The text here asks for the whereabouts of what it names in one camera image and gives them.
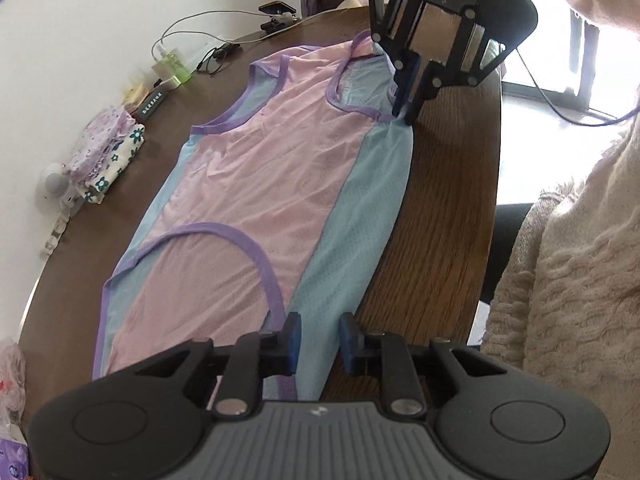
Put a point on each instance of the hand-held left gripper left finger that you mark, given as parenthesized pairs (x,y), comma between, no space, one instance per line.
(292,345)

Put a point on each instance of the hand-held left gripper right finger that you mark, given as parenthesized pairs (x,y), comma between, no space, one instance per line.
(346,342)

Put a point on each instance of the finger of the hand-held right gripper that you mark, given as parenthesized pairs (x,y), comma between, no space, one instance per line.
(410,80)
(430,85)

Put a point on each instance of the pink and blue tank top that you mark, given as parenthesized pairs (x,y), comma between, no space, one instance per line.
(240,160)

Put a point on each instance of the window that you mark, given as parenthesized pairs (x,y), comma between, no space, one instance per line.
(575,60)

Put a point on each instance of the pink towel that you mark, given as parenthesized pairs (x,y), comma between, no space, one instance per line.
(356,1)

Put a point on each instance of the black and white phone clip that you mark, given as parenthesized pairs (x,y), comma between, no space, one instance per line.
(277,22)

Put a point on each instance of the black smartphone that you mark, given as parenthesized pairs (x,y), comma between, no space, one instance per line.
(276,7)

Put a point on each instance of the black seat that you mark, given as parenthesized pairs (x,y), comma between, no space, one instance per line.
(507,250)

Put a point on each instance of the green spray bottle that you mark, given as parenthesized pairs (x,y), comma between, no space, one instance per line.
(181,65)

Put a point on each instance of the person's cream knit sweater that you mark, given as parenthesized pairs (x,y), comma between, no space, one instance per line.
(575,310)

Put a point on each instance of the white charger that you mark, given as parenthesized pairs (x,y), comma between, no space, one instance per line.
(165,67)

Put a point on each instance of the folded white floral cloth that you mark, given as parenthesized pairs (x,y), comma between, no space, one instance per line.
(120,160)

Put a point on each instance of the black box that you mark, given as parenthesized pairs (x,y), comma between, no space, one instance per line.
(150,106)

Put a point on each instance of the yellow sticky note pad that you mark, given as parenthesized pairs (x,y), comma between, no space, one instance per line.
(136,94)

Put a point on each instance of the clear plastic bag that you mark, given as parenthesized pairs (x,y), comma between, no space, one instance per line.
(11,385)

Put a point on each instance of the small white fan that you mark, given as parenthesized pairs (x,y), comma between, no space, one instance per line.
(54,182)

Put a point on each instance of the purple tissue pack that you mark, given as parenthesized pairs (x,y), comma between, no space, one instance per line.
(12,460)

